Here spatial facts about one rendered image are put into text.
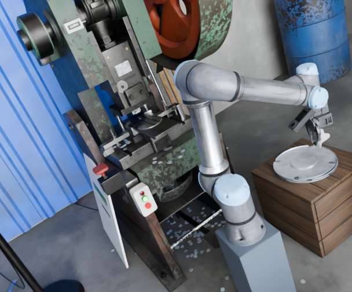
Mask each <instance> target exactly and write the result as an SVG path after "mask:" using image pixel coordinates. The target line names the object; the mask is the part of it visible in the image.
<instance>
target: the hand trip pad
mask: <svg viewBox="0 0 352 292"><path fill-rule="evenodd" d="M107 170H108V166H107V165H106V164H104V163H101V164H99V165H97V166H96V167H94V168H93V172H94V173H95V174H96V175H100V174H101V175H102V177H104V176H105V173H104V172H105V171H107Z"/></svg>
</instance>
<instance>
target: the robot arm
mask: <svg viewBox="0 0 352 292"><path fill-rule="evenodd" d="M174 83H175V85H176V87H177V89H178V90H180V92H181V97H182V101H183V104H185V105H186V106H188V107H189V112H190V117H191V120H192V124H193V129H194V132H195V137H196V141H197V146H198V149H199V154H200V159H201V165H200V166H199V171H200V172H199V174H198V180H199V184H200V186H201V187H202V189H203V190H204V191H205V192H207V193H208V194H209V195H210V196H211V197H212V198H213V199H214V200H215V201H216V202H217V204H219V206H220V207H221V209H222V212H223V215H224V218H225V234H226V237H227V239H228V241H229V242H230V243H231V244H233V245H236V246H250V245H253V244H255V243H257V242H259V241H260V240H261V239H262V238H263V237H264V235H265V232H266V227H265V223H264V221H263V219H262V218H261V217H260V215H259V214H258V213H257V212H256V210H255V207H254V203H253V201H252V197H251V194H250V188H249V186H248V184H247V182H246V180H245V179H244V178H243V177H242V176H240V175H238V174H234V175H233V174H231V172H230V167H229V162H228V161H227V160H226V159H224V158H223V153H222V148H221V142H220V139H219V133H218V128H217V123H216V119H215V114H214V108H213V104H212V101H228V102H234V101H235V100H236V99H238V100H249V101H260V102H266V103H277V104H289V105H299V106H304V109H302V111H301V112H300V113H299V114H298V116H297V117H296V118H295V119H294V120H293V121H292V122H291V123H290V125H289V126H288V127H289V128H290V129H291V130H292V131H293V132H295V133H297V132H298V131H299V130H300V129H301V127H302V126H303V125H304V124H305V125H306V129H307V132H308V135H309V137H310V139H311V141H312V143H313V144H314V145H315V146H317V147H318V148H319V149H320V148H321V145H322V143H323V142H324V141H325V140H327V139H328V138H329V137H330V135H329V133H324V131H323V129H321V127H325V126H329V125H332V124H333V120H332V114H331V112H329V109H328V103H327V100H328V92H327V90H326V89H324V88H322V87H320V81H319V77H318V70H317V66H316V65H315V64H314V63H304V64H301V65H299V66H298V67H297V68H296V75H294V76H292V77H290V78H288V79H286V80H284V81H275V80H271V79H262V78H254V77H249V76H241V75H240V74H239V73H238V72H236V71H229V70H225V69H223V68H219V67H216V66H214V65H212V64H207V63H203V62H200V61H198V60H187V61H184V62H183V63H181V64H180V65H179V66H178V67H177V69H176V70H175V73H174ZM330 117H331V119H330Z"/></svg>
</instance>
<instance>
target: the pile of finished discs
mask: <svg viewBox="0 0 352 292"><path fill-rule="evenodd" d="M335 156H336V154H335ZM333 163H334V162H329V164H333ZM337 166H338V159H337V157H336V162H335V165H334V167H333V168H332V169H331V170H330V171H329V172H327V173H325V174H323V175H321V176H319V177H316V178H312V179H309V180H297V179H298V178H299V177H295V178H294V179H295V180H289V179H286V178H283V177H281V176H279V175H278V176H279V177H280V178H282V179H283V180H286V181H288V182H291V183H312V182H315V181H319V180H322V179H324V178H326V177H328V176H329V174H332V173H333V172H334V171H335V170H336V168H337Z"/></svg>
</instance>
